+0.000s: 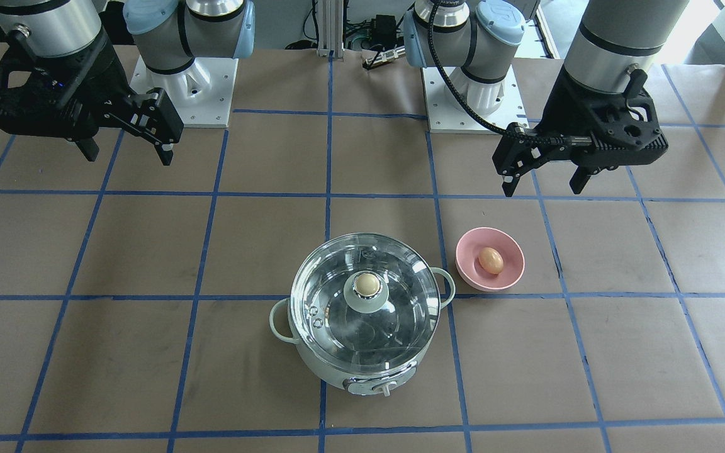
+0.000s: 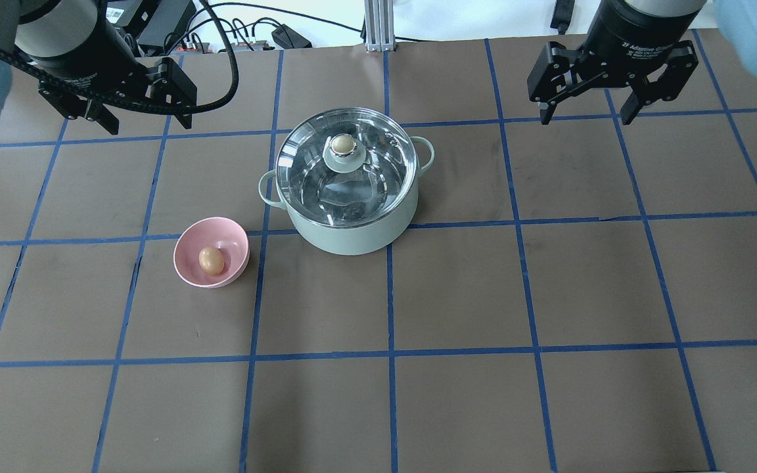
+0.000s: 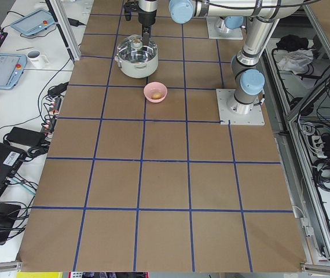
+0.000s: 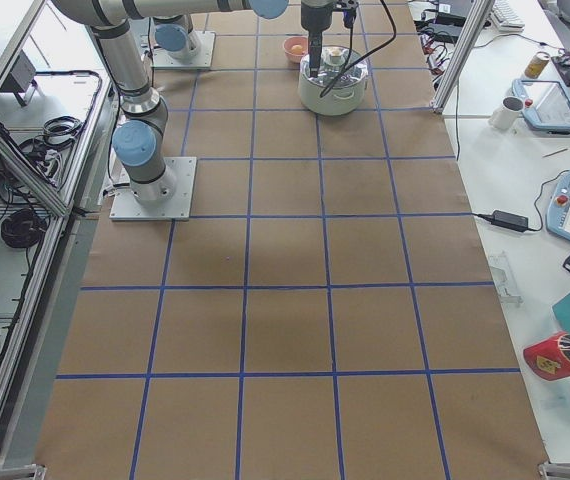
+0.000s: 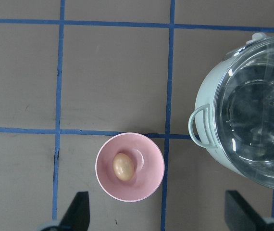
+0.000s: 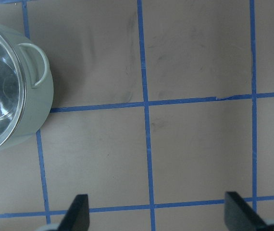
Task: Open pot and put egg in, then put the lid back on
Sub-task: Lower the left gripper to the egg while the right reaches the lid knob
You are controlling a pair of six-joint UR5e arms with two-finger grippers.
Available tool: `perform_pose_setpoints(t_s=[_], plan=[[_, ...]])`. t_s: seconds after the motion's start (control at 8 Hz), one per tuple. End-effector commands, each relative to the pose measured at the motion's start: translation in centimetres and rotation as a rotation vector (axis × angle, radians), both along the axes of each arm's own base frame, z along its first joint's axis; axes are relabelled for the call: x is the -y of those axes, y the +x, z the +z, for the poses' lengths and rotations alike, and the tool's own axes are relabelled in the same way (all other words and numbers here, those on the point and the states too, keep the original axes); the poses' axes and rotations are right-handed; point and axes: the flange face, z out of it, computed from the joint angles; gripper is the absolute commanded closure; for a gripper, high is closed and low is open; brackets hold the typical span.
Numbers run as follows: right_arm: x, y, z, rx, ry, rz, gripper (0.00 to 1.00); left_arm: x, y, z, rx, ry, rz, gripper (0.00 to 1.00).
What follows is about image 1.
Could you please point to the aluminium frame post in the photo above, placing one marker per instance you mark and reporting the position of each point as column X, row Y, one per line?
column 330, row 17

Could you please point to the brown egg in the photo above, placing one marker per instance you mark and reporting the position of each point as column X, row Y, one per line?
column 491, row 260

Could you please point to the pink bowl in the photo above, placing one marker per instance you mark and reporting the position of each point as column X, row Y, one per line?
column 466, row 259

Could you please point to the glass pot lid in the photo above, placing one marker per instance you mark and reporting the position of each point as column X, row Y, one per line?
column 365, row 302

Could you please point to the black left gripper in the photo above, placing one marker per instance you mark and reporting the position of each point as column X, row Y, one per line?
column 562, row 112

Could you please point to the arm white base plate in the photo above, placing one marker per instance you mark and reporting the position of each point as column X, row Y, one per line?
column 444, row 107
column 202, row 93

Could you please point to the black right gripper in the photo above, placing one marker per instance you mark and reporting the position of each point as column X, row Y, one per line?
column 99, row 85

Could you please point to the black power adapter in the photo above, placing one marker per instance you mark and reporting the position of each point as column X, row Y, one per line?
column 383, row 28

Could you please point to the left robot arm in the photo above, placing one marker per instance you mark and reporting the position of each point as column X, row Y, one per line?
column 612, row 37

